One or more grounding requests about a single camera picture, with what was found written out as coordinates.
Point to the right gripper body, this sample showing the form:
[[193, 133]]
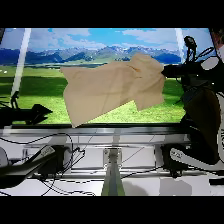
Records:
[[175, 70]]

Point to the beige garment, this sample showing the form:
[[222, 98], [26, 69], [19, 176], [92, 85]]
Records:
[[103, 90]]

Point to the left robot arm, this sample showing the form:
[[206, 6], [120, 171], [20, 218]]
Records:
[[20, 168]]

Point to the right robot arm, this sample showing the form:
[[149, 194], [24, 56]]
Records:
[[203, 113]]

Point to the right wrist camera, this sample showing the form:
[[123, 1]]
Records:
[[190, 42]]

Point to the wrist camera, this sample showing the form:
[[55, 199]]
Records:
[[14, 97], [190, 42]]

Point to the silver frame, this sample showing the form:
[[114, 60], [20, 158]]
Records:
[[113, 140]]

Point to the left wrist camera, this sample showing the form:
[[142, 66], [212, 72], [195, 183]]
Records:
[[14, 97]]

